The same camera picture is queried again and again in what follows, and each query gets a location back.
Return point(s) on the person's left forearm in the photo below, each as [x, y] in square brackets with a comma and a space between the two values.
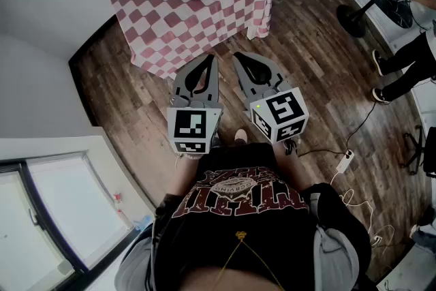
[180, 177]

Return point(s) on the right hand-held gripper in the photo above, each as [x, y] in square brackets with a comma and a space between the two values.
[282, 109]

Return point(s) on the person's black printed T-shirt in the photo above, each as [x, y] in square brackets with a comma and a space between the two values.
[238, 242]

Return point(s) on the black framed window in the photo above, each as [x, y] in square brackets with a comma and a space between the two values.
[44, 221]

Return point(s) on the black star chair base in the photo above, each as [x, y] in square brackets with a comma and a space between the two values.
[417, 150]

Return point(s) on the white power strip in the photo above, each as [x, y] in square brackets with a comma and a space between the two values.
[345, 161]

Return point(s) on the red white checkered tablecloth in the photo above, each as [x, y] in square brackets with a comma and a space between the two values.
[190, 27]

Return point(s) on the small red white object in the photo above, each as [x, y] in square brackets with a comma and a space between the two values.
[118, 197]

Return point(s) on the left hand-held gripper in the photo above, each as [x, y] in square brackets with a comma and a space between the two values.
[190, 126]

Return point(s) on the person's right forearm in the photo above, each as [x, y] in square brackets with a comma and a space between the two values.
[293, 167]

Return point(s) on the person's light shoe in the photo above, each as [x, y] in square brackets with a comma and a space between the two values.
[241, 135]

